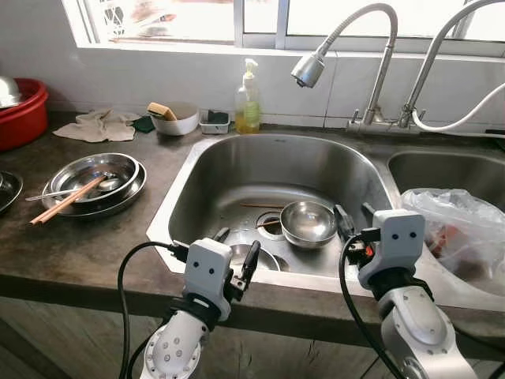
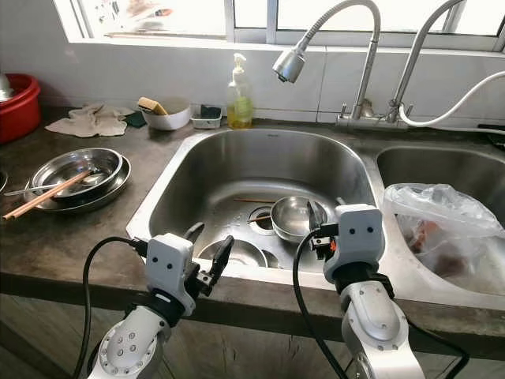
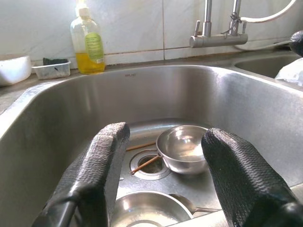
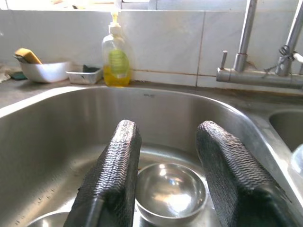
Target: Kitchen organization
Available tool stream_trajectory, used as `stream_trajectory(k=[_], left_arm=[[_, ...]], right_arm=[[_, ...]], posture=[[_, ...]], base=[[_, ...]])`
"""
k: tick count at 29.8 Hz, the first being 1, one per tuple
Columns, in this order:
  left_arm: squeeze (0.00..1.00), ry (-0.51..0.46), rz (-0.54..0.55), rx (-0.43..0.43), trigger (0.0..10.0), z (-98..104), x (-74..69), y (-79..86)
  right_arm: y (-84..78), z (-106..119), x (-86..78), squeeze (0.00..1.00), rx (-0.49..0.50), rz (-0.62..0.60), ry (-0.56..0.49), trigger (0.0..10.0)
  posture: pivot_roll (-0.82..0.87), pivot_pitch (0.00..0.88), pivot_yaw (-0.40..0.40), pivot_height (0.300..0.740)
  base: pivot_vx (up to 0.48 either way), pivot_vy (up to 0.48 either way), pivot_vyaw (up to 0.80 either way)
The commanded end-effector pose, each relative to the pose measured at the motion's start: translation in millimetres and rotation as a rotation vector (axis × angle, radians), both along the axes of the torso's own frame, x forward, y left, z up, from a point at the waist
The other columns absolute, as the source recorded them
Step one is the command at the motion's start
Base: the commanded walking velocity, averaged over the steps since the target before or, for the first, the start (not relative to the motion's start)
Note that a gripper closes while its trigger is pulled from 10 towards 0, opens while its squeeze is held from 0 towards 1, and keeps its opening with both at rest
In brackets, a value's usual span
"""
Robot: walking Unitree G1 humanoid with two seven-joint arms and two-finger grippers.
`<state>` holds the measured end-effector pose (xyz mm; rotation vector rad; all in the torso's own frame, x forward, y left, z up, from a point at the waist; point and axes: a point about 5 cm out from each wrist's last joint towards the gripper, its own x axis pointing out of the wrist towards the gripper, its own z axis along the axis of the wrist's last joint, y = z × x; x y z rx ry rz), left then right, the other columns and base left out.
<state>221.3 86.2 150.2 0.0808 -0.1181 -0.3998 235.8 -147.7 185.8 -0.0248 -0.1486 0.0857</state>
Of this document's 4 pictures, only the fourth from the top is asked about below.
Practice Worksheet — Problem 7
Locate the yellow dish soap pump bottle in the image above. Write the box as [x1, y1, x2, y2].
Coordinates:
[101, 13, 131, 87]

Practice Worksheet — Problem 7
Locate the dirty beige cloth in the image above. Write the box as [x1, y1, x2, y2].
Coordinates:
[0, 63, 22, 83]

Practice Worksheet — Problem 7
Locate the large stainless steel bowl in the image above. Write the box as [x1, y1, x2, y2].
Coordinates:
[27, 211, 71, 227]

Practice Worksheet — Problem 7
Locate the white plastic bowl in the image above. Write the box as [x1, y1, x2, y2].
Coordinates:
[20, 61, 71, 83]

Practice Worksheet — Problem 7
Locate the clear plastic tray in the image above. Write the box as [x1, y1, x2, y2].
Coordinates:
[65, 67, 103, 85]

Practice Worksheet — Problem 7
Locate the yellow sponge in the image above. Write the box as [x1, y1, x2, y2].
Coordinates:
[14, 48, 43, 65]

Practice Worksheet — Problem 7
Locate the stainless steel double sink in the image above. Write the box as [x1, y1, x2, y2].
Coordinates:
[0, 85, 303, 227]

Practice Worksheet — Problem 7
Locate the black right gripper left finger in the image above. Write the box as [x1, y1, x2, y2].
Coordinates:
[65, 119, 143, 227]

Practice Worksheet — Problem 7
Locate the dark green scouring pad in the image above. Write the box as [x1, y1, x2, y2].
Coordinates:
[82, 64, 101, 73]
[9, 71, 28, 80]

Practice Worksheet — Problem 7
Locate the grey metal faucet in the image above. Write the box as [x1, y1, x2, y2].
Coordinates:
[215, 0, 303, 90]

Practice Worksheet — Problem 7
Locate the dark wire tie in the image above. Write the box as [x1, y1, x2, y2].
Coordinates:
[264, 44, 299, 79]

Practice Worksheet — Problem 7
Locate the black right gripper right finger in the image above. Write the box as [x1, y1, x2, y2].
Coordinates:
[195, 120, 303, 227]

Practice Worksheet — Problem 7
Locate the clear glass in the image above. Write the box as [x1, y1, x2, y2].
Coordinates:
[290, 143, 303, 177]

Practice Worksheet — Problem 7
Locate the small stainless steel bowl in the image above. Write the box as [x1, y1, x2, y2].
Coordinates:
[135, 162, 209, 219]

